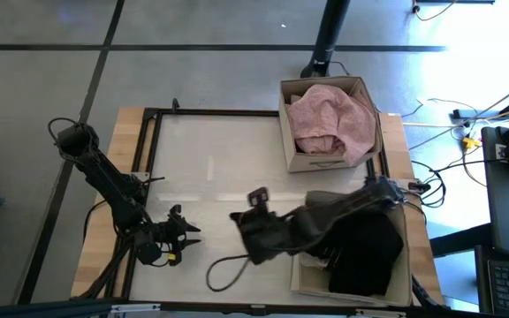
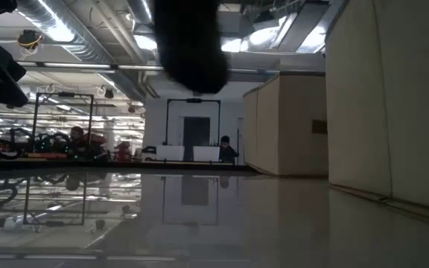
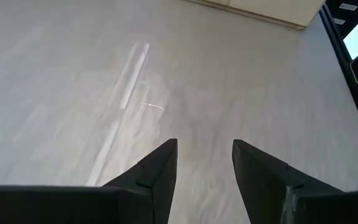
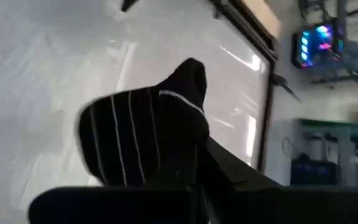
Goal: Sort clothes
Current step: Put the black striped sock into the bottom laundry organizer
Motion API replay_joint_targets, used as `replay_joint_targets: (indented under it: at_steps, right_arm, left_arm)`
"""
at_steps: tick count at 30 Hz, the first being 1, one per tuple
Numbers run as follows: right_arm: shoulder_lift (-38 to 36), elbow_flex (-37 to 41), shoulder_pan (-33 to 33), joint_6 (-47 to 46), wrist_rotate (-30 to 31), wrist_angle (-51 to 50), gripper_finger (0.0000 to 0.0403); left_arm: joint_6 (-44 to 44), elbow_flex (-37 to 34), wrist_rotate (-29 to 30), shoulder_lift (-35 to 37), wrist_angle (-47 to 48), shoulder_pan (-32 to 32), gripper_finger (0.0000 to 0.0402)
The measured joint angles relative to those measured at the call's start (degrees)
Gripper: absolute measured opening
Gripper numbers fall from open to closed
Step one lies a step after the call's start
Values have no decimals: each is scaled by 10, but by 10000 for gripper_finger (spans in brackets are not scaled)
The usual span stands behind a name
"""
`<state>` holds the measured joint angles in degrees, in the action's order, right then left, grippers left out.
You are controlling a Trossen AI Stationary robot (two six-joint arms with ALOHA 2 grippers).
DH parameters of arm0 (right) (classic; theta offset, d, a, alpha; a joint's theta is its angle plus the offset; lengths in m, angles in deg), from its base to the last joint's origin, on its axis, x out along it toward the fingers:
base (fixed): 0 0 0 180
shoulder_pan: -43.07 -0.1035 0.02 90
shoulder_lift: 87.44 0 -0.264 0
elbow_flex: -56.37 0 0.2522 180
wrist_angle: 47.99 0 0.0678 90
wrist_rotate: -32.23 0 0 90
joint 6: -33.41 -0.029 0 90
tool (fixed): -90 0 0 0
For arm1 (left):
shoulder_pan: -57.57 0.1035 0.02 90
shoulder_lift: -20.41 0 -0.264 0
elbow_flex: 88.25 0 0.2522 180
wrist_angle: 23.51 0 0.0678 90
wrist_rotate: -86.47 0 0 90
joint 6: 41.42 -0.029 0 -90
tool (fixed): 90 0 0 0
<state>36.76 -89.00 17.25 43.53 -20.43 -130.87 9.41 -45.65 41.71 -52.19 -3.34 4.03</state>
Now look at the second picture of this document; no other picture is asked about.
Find large black cloth garment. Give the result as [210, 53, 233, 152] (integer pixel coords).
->
[153, 0, 231, 95]

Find horizontal ceiling pipe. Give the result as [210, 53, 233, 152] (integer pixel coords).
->
[16, 61, 325, 74]

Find person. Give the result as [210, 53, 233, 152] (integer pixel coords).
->
[218, 135, 240, 165]
[68, 125, 108, 162]

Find white fabric bin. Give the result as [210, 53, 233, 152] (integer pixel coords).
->
[192, 145, 221, 162]
[155, 144, 185, 162]

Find dark door panel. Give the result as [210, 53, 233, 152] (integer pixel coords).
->
[182, 116, 212, 147]

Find bright ceiling light panel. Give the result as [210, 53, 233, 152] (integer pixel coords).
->
[220, 36, 244, 54]

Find grey ceiling box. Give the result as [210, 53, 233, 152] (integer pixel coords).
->
[217, 10, 242, 34]

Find beige fabric bin with label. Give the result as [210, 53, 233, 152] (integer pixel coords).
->
[242, 71, 329, 178]

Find brown bin label patch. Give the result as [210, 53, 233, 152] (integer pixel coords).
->
[311, 119, 328, 135]

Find yellow ceiling cable reel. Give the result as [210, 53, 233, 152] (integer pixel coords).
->
[16, 29, 45, 52]

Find silver spiral ceiling duct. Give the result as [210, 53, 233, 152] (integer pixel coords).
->
[15, 0, 147, 102]

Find black workstation frame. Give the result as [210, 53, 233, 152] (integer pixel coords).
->
[31, 92, 95, 159]
[165, 98, 222, 147]

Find silver ceiling duct panels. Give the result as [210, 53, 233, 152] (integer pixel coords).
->
[220, 0, 344, 55]

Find beige cardboard box wall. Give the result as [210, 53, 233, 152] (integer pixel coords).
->
[324, 0, 429, 224]

